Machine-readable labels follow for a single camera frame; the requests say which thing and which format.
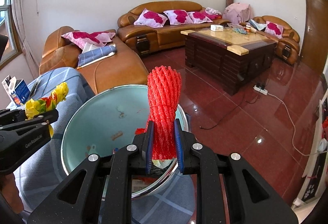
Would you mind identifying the folded blue checked cloth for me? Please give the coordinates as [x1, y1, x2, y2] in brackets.
[77, 45, 116, 68]

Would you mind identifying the black floral cloth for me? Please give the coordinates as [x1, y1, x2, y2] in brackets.
[301, 155, 327, 201]

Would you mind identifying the blue milk carton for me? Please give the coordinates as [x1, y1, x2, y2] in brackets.
[11, 78, 29, 107]

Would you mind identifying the brown leather chaise sofa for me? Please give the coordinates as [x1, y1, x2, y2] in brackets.
[39, 26, 149, 95]

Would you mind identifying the pink curtain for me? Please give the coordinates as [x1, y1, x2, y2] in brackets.
[11, 0, 40, 79]

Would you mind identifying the window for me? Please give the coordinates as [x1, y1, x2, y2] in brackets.
[0, 0, 23, 63]

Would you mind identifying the dark snack packet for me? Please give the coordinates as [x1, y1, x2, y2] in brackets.
[29, 77, 43, 99]

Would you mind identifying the brown wooden door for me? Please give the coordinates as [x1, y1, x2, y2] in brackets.
[300, 0, 328, 74]

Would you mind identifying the pink floral pillow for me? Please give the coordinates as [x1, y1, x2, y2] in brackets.
[134, 8, 168, 28]
[265, 21, 284, 39]
[163, 9, 194, 26]
[87, 30, 116, 43]
[187, 11, 213, 24]
[61, 31, 99, 49]

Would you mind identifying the colourful candy pile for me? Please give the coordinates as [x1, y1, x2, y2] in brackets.
[231, 26, 248, 35]

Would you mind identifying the black foam net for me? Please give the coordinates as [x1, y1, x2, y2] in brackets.
[149, 160, 167, 178]

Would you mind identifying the black cable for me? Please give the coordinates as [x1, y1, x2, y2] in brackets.
[200, 87, 257, 130]

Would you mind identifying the white cable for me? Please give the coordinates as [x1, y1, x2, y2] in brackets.
[266, 92, 328, 156]

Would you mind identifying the large red foam net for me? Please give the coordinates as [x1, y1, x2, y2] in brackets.
[147, 65, 182, 161]

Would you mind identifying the light blue cloth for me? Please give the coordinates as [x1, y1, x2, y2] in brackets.
[248, 19, 267, 31]

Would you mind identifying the white power strip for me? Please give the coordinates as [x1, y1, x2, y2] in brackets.
[253, 84, 268, 95]

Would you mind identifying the dark wooden coffee table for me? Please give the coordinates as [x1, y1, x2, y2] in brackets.
[181, 26, 278, 96]

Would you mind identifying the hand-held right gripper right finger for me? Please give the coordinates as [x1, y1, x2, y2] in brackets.
[174, 118, 299, 224]

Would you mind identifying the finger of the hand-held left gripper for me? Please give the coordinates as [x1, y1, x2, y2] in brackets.
[0, 109, 59, 137]
[0, 109, 26, 126]

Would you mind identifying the brown leather armchair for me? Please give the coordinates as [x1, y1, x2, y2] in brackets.
[247, 15, 300, 65]

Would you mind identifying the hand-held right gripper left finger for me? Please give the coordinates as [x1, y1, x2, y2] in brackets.
[27, 121, 155, 224]

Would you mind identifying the pink cloth cover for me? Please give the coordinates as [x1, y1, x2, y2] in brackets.
[222, 2, 251, 26]

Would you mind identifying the yellow plastic bag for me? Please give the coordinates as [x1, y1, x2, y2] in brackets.
[24, 83, 69, 137]

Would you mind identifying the teal enamel basin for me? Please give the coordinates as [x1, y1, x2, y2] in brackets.
[61, 84, 190, 200]

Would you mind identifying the white folded cloth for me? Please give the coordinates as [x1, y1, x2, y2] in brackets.
[81, 42, 99, 54]

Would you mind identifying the white milk carton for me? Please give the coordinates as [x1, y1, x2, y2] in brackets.
[1, 75, 17, 104]

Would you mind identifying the pink folded blanket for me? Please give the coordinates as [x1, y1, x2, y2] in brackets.
[205, 7, 222, 19]

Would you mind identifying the brown leather long sofa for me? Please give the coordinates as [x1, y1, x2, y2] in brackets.
[116, 1, 231, 56]

